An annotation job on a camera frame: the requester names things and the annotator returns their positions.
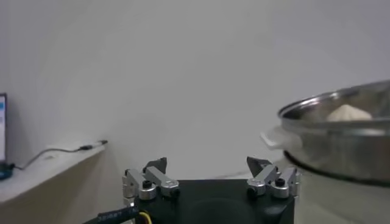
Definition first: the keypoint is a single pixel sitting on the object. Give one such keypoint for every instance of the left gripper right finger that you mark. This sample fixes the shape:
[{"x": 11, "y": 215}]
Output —
[{"x": 268, "y": 178}]

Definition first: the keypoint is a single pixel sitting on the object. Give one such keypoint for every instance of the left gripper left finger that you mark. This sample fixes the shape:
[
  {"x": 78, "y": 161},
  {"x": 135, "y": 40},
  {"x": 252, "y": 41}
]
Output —
[{"x": 158, "y": 179}]

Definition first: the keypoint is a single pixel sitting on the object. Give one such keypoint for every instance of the white steamed baozi bun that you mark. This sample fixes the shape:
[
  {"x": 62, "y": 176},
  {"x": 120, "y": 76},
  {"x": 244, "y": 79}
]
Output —
[{"x": 348, "y": 114}]

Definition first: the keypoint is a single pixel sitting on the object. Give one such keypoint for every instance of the perforated steel steamer basket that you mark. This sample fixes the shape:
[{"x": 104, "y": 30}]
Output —
[{"x": 335, "y": 146}]

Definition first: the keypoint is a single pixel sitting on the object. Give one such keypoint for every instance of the cream electric cooking pot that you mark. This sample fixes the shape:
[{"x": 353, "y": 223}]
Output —
[{"x": 335, "y": 204}]

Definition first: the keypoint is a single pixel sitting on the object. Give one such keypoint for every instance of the white side table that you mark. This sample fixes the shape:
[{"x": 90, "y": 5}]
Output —
[{"x": 45, "y": 172}]

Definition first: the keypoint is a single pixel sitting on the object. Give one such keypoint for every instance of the dark computer monitor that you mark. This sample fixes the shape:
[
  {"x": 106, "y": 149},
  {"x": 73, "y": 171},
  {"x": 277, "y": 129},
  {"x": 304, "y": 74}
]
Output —
[{"x": 2, "y": 128}]

